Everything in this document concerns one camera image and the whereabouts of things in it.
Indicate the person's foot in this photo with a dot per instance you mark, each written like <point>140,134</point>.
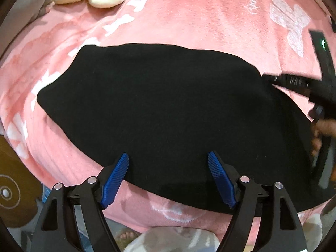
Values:
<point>127,236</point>

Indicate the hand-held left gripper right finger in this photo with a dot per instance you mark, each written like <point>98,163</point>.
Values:
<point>221,179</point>

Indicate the pink printed blanket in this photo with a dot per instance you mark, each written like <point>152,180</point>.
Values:
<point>183,18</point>

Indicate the person's white clothing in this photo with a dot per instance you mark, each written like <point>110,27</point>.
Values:
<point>173,241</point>

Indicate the brown rug with circle print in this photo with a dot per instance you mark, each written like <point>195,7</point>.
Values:
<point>15,183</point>

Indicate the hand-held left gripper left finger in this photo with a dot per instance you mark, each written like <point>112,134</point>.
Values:
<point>115,178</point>

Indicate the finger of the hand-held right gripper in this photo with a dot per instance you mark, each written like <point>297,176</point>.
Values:
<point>288,83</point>

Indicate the black pants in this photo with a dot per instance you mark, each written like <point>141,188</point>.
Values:
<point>170,110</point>

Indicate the person's right hand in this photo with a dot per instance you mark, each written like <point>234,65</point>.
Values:
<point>319,134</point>

